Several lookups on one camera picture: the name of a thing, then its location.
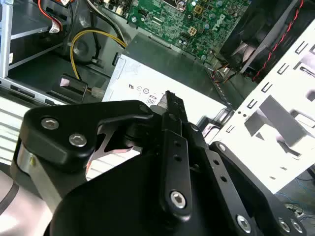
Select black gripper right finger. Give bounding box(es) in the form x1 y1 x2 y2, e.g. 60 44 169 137
173 94 309 236

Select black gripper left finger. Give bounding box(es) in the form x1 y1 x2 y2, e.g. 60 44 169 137
16 90 194 219

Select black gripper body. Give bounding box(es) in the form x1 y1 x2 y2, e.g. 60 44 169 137
44 152 237 236

